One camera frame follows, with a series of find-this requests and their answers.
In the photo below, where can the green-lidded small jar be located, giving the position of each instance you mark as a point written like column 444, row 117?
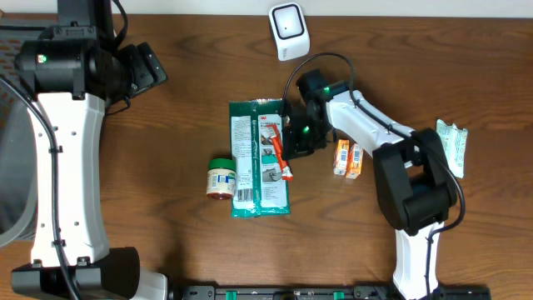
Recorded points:
column 221, row 179

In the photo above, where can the white barcode scanner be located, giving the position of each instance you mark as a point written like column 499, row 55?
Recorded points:
column 289, row 31

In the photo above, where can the orange tissue pack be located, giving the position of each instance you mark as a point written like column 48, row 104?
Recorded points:
column 341, row 157
column 354, row 161

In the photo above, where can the grey plastic mesh basket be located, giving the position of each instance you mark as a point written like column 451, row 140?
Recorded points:
column 18, row 155

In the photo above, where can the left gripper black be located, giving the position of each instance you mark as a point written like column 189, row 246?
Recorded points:
column 151, row 72

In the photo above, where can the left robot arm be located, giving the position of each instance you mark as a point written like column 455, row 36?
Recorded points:
column 69, row 77

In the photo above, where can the green 3M adhesive package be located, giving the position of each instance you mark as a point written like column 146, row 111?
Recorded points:
column 261, row 189

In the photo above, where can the red adhesive tube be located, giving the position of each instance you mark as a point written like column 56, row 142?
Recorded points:
column 275, row 138

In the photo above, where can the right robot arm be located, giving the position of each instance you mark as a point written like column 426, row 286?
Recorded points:
column 415, row 187

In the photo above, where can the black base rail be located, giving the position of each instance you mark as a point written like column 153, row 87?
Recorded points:
column 362, row 292

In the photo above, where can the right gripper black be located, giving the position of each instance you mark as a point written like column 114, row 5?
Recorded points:
column 293, row 147

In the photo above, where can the mint green wipes pack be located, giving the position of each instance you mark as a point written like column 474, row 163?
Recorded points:
column 453, row 141

